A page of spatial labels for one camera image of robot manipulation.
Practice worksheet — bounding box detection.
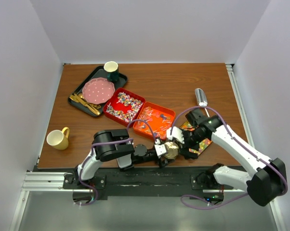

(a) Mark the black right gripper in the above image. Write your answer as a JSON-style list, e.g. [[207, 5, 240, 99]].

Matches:
[[177, 128, 206, 160]]

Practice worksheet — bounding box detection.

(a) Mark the gold jar lid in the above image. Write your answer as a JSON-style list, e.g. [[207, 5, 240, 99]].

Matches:
[[164, 141, 179, 155]]

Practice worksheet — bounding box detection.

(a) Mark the tin of star candies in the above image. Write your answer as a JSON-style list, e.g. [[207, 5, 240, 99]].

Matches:
[[179, 121, 211, 156]]

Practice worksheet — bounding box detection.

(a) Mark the orange box of candies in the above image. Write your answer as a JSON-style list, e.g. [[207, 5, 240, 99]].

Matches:
[[133, 102, 176, 140]]

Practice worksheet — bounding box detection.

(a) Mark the silver metal scoop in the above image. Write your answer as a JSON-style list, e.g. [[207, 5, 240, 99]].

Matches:
[[195, 88, 210, 117]]

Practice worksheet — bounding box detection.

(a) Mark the red box of swirl candies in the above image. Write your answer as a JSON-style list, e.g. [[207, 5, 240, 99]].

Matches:
[[103, 88, 145, 126]]

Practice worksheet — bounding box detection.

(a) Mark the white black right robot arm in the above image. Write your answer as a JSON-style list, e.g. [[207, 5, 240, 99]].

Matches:
[[181, 109, 288, 206]]

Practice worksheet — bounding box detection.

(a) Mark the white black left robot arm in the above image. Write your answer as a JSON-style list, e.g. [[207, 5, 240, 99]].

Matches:
[[73, 129, 168, 189]]

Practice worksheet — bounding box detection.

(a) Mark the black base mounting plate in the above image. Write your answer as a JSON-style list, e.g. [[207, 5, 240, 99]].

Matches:
[[63, 167, 234, 206]]

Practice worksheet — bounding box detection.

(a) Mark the gold cutlery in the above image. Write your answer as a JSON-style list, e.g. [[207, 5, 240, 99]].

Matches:
[[69, 93, 101, 116]]

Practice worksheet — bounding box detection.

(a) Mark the pink polka dot plate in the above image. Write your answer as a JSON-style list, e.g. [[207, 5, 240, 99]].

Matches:
[[82, 77, 115, 104]]

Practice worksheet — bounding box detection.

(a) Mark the yellow mug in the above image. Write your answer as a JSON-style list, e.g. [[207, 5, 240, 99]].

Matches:
[[46, 127, 70, 150]]

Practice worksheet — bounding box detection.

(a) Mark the dark green mug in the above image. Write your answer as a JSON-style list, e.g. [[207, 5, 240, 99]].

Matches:
[[104, 61, 119, 82]]

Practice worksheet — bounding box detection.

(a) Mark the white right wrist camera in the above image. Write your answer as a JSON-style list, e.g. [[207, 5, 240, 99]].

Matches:
[[166, 127, 185, 144]]

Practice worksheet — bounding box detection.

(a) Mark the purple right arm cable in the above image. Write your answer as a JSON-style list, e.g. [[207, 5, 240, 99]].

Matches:
[[170, 105, 288, 210]]

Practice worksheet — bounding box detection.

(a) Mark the aluminium frame rail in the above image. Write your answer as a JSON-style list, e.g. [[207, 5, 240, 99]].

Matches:
[[21, 172, 276, 192]]

